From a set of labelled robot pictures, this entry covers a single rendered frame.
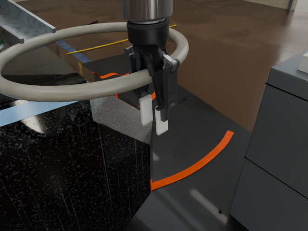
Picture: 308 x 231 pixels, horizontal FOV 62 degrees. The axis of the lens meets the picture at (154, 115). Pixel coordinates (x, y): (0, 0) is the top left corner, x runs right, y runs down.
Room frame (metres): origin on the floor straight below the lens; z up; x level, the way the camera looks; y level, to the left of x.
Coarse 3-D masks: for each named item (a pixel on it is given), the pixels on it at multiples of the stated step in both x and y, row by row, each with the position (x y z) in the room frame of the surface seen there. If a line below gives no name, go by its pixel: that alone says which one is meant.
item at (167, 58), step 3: (162, 51) 0.44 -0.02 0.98; (165, 54) 0.44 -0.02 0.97; (165, 57) 0.43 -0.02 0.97; (168, 57) 0.43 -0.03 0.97; (165, 60) 0.43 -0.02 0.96; (168, 60) 0.42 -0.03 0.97; (171, 60) 0.42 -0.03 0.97; (174, 60) 0.42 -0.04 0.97; (165, 63) 0.43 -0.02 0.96; (174, 63) 0.42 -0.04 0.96; (174, 66) 0.42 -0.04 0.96; (174, 69) 0.42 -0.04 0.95
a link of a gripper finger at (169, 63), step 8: (168, 64) 0.41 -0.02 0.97; (168, 72) 0.41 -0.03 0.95; (176, 72) 0.43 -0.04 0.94; (168, 80) 0.41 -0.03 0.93; (176, 80) 0.43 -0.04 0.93; (168, 88) 0.41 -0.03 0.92; (176, 88) 0.43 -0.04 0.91; (168, 96) 0.41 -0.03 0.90; (176, 96) 0.42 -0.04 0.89; (168, 104) 0.41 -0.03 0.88; (176, 104) 0.43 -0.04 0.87
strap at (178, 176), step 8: (152, 96) 1.85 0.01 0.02; (224, 136) 1.33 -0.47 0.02; (224, 144) 1.25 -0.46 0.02; (216, 152) 1.18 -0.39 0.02; (200, 160) 1.11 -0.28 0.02; (208, 160) 1.11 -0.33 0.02; (192, 168) 1.05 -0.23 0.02; (200, 168) 1.05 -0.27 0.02; (176, 176) 0.98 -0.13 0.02; (184, 176) 0.98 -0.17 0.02; (152, 184) 0.93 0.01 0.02; (160, 184) 0.93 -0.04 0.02
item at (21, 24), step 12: (0, 0) 0.92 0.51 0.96; (0, 12) 0.90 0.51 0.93; (12, 12) 0.90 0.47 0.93; (24, 12) 0.86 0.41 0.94; (0, 24) 0.75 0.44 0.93; (12, 24) 0.84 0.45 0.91; (24, 24) 0.86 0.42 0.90; (36, 24) 0.83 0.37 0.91; (48, 24) 0.81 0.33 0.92; (0, 36) 0.75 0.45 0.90; (12, 36) 0.72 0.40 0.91; (24, 36) 0.79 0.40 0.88; (36, 48) 0.75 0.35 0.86
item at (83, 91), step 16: (64, 32) 0.81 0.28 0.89; (80, 32) 0.83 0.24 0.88; (96, 32) 0.85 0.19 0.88; (176, 32) 0.70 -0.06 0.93; (16, 48) 0.68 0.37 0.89; (32, 48) 0.73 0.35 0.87; (176, 48) 0.58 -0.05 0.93; (0, 64) 0.57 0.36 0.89; (0, 80) 0.45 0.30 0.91; (112, 80) 0.42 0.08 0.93; (128, 80) 0.42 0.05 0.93; (144, 80) 0.43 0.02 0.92; (16, 96) 0.41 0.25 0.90; (32, 96) 0.40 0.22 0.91; (48, 96) 0.39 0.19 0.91; (64, 96) 0.39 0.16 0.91; (80, 96) 0.39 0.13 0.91; (96, 96) 0.40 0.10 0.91
